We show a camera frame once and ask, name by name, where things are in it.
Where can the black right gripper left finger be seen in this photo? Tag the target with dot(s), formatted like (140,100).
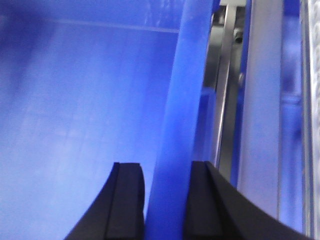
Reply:
(117,213)

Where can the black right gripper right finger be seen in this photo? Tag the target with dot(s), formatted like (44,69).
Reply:
(215,210)

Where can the blue bin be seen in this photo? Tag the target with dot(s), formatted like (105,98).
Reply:
(279,164)
(85,84)

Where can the left metal divider rail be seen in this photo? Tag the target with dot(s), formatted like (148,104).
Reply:
(223,75)

